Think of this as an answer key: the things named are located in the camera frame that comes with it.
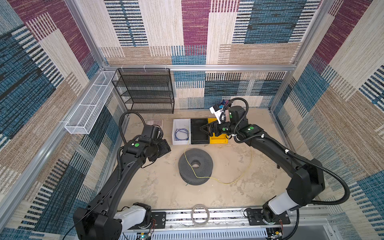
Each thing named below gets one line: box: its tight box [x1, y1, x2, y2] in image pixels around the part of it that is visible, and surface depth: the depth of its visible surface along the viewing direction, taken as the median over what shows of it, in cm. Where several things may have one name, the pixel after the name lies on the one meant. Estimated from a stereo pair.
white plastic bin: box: [172, 118, 191, 145], surface depth 106 cm
